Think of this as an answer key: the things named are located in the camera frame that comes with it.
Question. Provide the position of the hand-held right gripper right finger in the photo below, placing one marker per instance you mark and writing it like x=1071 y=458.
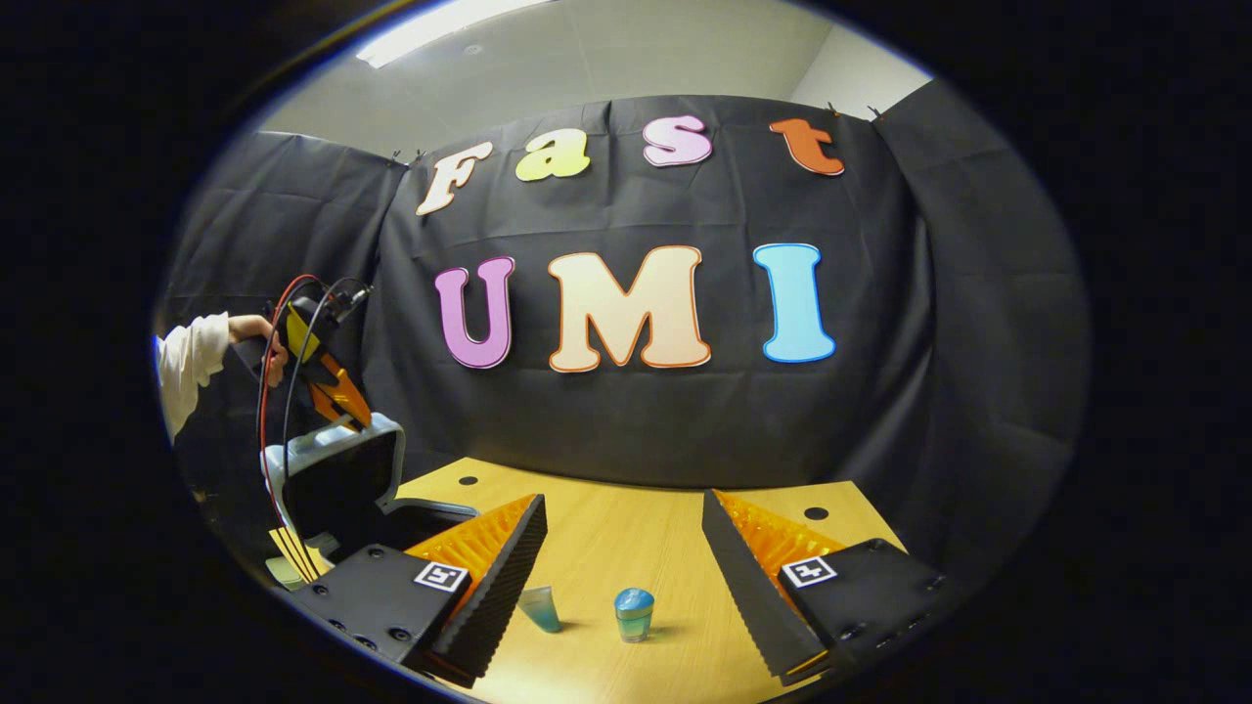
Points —
x=748 y=587

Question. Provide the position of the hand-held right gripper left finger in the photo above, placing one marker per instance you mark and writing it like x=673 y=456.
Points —
x=504 y=587

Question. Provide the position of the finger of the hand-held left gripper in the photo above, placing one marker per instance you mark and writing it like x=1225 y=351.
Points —
x=325 y=403
x=347 y=396

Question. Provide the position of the small light blue suitcase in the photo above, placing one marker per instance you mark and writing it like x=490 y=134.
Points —
x=337 y=479

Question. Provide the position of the small green blue-capped bottle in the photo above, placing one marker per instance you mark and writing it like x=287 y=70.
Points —
x=634 y=616

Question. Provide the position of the black backdrop cloth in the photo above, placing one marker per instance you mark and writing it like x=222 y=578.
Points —
x=685 y=411

